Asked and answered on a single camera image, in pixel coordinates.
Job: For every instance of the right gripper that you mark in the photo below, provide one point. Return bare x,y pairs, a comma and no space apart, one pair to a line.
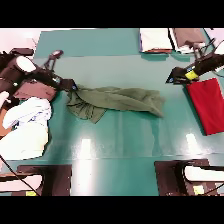
178,75

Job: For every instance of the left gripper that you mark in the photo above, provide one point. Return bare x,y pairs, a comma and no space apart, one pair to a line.
69,85

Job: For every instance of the green garment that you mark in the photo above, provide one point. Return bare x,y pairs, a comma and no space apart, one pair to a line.
116,99

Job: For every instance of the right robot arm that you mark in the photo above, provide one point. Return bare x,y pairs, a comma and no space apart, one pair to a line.
210,63

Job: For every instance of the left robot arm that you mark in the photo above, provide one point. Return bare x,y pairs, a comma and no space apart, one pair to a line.
20,71

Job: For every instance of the brown garment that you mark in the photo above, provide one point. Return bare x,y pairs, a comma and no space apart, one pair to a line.
35,90
188,35

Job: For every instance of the red garment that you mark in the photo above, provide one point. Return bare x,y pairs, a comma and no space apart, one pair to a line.
208,105

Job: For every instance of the white garment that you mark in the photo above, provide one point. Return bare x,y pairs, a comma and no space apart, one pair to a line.
155,39
28,111

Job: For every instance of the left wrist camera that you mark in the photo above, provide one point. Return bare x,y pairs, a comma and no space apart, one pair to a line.
56,53

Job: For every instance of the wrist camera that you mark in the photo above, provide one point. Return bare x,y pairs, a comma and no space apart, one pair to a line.
192,43
56,53

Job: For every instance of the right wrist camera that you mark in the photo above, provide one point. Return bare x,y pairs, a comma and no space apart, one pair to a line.
192,43

